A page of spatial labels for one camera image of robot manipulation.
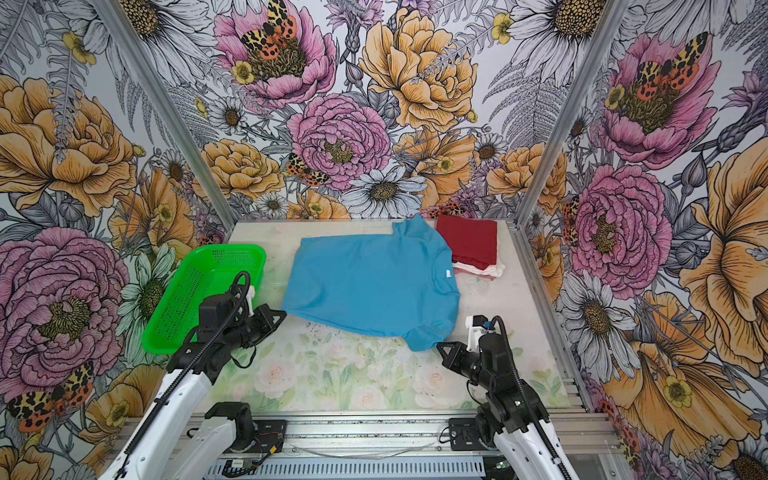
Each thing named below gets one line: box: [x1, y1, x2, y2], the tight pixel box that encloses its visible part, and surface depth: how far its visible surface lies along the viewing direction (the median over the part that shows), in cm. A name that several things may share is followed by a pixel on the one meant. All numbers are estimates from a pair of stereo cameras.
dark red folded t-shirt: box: [436, 214, 497, 270], surface depth 111 cm
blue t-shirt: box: [282, 215, 461, 352], surface depth 104 cm
